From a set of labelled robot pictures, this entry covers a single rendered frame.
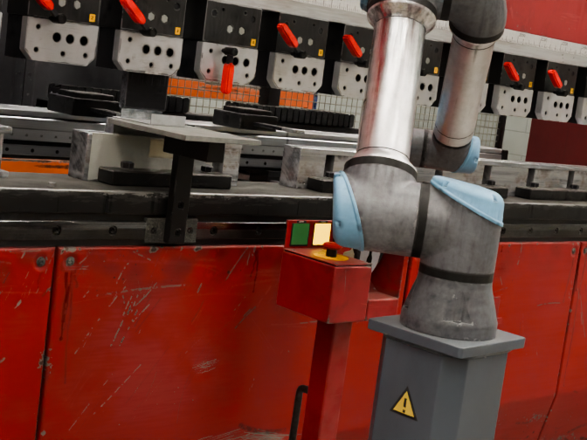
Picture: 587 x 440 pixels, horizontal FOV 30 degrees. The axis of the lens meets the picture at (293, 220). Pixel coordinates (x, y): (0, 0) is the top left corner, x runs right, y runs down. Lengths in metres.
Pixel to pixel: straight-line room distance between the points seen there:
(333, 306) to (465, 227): 0.56
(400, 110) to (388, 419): 0.48
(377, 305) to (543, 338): 1.04
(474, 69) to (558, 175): 1.38
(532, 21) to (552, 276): 0.71
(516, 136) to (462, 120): 8.37
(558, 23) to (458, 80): 1.23
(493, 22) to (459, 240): 0.42
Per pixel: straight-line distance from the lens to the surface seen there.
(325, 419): 2.31
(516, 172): 3.15
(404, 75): 1.77
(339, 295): 2.16
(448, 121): 2.06
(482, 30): 1.90
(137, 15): 2.16
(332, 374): 2.28
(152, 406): 2.27
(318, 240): 2.30
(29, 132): 2.41
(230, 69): 2.30
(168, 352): 2.25
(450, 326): 1.66
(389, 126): 1.72
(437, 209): 1.66
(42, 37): 2.10
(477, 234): 1.66
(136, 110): 2.27
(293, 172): 2.54
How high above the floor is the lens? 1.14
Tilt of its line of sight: 8 degrees down
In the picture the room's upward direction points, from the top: 8 degrees clockwise
